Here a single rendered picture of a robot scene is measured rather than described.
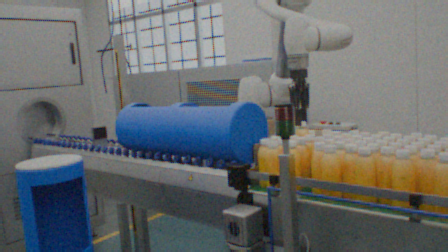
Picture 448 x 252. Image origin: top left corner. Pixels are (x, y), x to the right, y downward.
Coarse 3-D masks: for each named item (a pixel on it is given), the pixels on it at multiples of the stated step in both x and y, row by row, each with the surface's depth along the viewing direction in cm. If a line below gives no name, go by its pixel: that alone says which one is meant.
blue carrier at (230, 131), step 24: (120, 120) 231; (144, 120) 216; (168, 120) 204; (192, 120) 192; (216, 120) 182; (240, 120) 180; (264, 120) 193; (144, 144) 220; (168, 144) 205; (192, 144) 193; (216, 144) 182; (240, 144) 181
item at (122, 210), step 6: (120, 204) 251; (126, 204) 254; (120, 210) 251; (126, 210) 254; (120, 216) 252; (126, 216) 254; (120, 222) 253; (126, 222) 254; (120, 228) 254; (126, 228) 254; (120, 234) 255; (126, 234) 254; (120, 240) 256; (126, 240) 254; (126, 246) 255
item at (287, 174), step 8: (280, 160) 130; (288, 160) 128; (280, 168) 130; (288, 168) 128; (280, 176) 131; (288, 176) 129; (280, 184) 131; (288, 184) 129; (288, 192) 130; (288, 200) 130; (296, 200) 132; (288, 208) 130; (296, 208) 132; (288, 216) 131; (296, 216) 132; (288, 224) 131; (296, 224) 132; (288, 232) 132; (296, 232) 132; (288, 240) 132; (296, 240) 133; (288, 248) 133; (296, 248) 133
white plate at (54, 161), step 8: (32, 160) 189; (40, 160) 188; (48, 160) 186; (56, 160) 185; (64, 160) 183; (72, 160) 182; (80, 160) 187; (16, 168) 177; (24, 168) 173; (32, 168) 172; (40, 168) 172; (48, 168) 173
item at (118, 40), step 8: (120, 40) 298; (120, 48) 298; (120, 56) 298; (120, 64) 298; (120, 72) 299; (120, 80) 300; (120, 88) 302; (128, 88) 304; (120, 96) 303; (128, 96) 304; (120, 104) 305; (128, 104) 304; (136, 216) 312; (136, 224) 313; (136, 232) 314; (136, 240) 316; (136, 248) 318
